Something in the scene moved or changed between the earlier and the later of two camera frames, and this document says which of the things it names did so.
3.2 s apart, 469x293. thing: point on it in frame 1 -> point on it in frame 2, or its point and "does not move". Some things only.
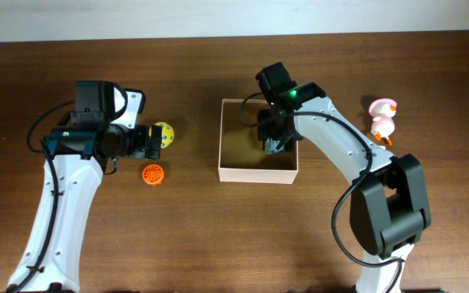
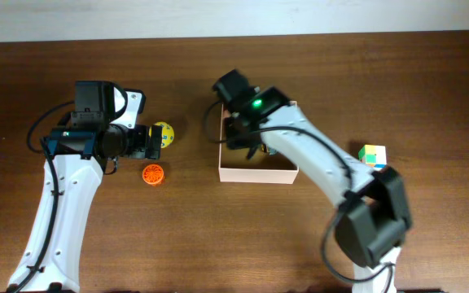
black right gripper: [264, 130] -> [231, 139]
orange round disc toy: [153, 174] does not move
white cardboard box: [241, 156] does not move
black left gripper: [141, 151] does not move
